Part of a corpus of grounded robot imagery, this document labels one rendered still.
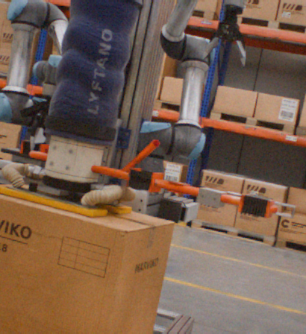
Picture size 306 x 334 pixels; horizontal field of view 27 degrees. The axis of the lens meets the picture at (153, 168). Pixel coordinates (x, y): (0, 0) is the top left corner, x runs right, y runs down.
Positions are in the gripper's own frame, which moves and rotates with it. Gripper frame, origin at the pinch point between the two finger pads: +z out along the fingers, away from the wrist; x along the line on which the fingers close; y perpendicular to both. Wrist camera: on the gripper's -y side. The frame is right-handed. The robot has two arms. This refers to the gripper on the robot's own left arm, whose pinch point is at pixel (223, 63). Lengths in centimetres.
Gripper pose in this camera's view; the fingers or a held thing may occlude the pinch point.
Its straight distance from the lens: 236.3
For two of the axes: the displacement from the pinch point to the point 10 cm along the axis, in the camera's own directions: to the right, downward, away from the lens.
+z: -1.9, 9.8, 0.5
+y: -2.4, 0.0, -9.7
